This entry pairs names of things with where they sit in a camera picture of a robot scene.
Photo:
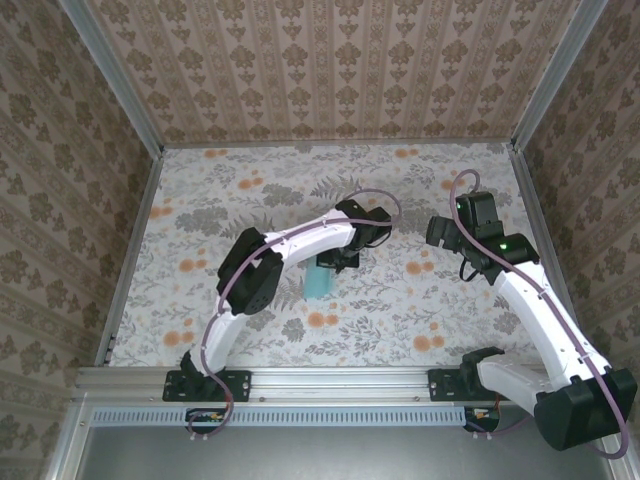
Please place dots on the turquoise cloth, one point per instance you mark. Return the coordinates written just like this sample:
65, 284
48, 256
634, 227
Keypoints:
317, 282

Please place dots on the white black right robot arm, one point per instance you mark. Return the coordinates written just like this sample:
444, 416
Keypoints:
530, 300

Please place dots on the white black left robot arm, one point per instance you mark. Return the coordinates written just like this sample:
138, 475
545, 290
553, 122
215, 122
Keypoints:
310, 240

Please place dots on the grey metal sheet panel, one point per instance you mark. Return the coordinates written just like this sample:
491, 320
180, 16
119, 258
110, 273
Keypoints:
340, 455

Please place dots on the aluminium table side rail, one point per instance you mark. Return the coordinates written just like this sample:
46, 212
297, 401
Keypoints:
131, 250
547, 250

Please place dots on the thin aluminium table rail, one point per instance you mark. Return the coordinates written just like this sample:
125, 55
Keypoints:
340, 145

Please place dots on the wide aluminium base rail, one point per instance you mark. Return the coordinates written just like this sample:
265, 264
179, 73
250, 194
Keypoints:
340, 382

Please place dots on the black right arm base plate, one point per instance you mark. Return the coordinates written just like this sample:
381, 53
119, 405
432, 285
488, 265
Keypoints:
440, 385

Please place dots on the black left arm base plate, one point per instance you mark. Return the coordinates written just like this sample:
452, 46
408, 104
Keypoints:
240, 385

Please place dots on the aluminium frame post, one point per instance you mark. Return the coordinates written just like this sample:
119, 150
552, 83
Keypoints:
555, 75
114, 75

